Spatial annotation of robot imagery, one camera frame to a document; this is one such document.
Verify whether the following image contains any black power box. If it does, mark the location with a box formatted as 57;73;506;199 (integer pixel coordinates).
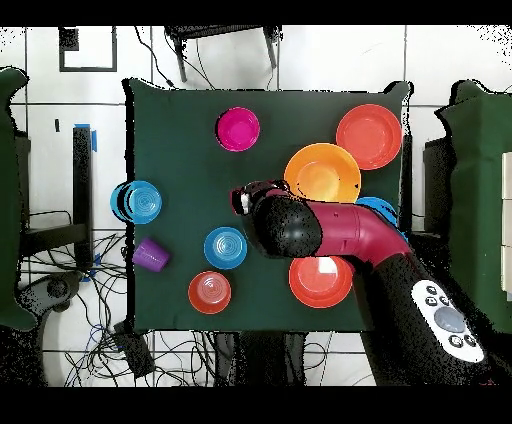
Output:
112;321;156;380

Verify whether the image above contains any small orange bowl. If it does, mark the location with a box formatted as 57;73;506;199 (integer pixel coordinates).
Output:
187;270;233;316

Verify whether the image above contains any dark green table cloth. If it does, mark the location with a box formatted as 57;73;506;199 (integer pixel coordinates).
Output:
121;78;413;334

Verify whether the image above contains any large blue bowl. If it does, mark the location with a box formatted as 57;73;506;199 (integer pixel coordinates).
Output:
353;196;401;229

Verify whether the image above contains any small blue bowl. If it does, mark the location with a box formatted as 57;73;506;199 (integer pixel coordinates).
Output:
109;180;164;226
203;226;248;271

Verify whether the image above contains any small pink bowl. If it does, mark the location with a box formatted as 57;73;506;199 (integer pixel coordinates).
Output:
216;106;262;153

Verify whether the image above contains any green cloth covered side table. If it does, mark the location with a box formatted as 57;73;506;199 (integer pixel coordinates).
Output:
0;66;37;331
435;79;512;337

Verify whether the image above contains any large orange bowl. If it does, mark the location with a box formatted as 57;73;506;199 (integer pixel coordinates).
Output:
335;103;403;172
288;255;356;309

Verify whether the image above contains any blue tape strip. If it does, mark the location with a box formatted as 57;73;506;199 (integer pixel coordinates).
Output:
73;122;98;153

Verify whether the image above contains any large yellow-orange bowl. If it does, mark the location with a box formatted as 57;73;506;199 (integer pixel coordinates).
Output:
283;142;362;204

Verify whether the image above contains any black office chair base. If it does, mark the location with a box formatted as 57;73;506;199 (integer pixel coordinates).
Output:
17;271;83;315

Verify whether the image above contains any black square frame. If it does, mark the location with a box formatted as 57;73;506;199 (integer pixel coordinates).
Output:
58;25;118;74

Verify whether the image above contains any purple cup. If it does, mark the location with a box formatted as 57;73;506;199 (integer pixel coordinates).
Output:
131;237;171;274

